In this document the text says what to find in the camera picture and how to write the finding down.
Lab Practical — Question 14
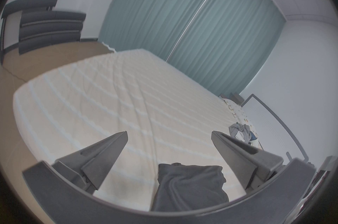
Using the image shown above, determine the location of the black dressing table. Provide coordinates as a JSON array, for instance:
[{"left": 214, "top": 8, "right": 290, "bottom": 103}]
[{"left": 0, "top": 0, "right": 59, "bottom": 59}]

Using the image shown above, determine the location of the bed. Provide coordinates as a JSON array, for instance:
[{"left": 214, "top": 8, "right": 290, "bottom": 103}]
[{"left": 13, "top": 48, "right": 309, "bottom": 213}]

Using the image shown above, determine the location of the pile of clothes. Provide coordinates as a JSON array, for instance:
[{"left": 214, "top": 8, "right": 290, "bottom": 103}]
[{"left": 228, "top": 122, "right": 260, "bottom": 143}]

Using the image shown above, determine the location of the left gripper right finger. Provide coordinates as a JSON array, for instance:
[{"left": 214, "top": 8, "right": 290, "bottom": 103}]
[{"left": 211, "top": 131, "right": 285, "bottom": 189}]

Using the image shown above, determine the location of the black T-shirt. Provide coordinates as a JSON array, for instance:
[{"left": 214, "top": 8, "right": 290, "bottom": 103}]
[{"left": 150, "top": 163, "right": 230, "bottom": 212}]

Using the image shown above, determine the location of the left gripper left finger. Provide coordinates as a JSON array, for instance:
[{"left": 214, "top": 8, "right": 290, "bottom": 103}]
[{"left": 54, "top": 131, "right": 129, "bottom": 190}]

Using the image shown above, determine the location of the white printed pillow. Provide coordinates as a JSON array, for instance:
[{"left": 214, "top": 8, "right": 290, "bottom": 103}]
[{"left": 223, "top": 98, "right": 254, "bottom": 128}]

